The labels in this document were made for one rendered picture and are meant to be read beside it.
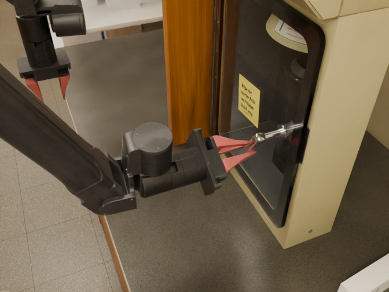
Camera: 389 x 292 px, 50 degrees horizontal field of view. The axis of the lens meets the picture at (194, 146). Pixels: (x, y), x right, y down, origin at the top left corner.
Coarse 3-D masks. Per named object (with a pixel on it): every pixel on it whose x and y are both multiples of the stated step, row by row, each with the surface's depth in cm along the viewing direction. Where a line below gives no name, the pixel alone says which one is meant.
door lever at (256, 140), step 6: (282, 126) 66; (270, 132) 66; (276, 132) 66; (282, 132) 66; (252, 138) 65; (258, 138) 65; (264, 138) 65; (270, 138) 66; (282, 138) 67; (246, 144) 69; (252, 144) 67; (258, 144) 66; (240, 150) 72; (246, 150) 70; (252, 150) 69
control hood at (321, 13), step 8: (296, 0) 50; (304, 0) 46; (312, 0) 46; (320, 0) 47; (328, 0) 47; (336, 0) 48; (304, 8) 50; (312, 8) 48; (320, 8) 48; (328, 8) 48; (336, 8) 49; (320, 16) 49; (328, 16) 49
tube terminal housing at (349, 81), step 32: (288, 0) 58; (352, 0) 49; (384, 0) 51; (352, 32) 52; (384, 32) 54; (352, 64) 56; (384, 64) 58; (320, 96) 57; (352, 96) 60; (320, 128) 61; (352, 128) 65; (320, 160) 67; (352, 160) 70; (320, 192) 73; (288, 224) 76; (320, 224) 80
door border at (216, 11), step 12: (216, 0) 77; (216, 12) 78; (216, 24) 80; (216, 36) 81; (216, 48) 82; (324, 48) 53; (216, 60) 84; (216, 72) 86; (216, 84) 87; (216, 96) 89
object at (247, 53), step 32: (224, 0) 74; (256, 0) 64; (224, 32) 78; (256, 32) 66; (288, 32) 58; (320, 32) 52; (224, 64) 81; (256, 64) 69; (288, 64) 60; (320, 64) 54; (224, 96) 85; (288, 96) 62; (224, 128) 90; (256, 128) 75; (288, 128) 65; (256, 160) 79; (288, 160) 67; (256, 192) 82; (288, 192) 70
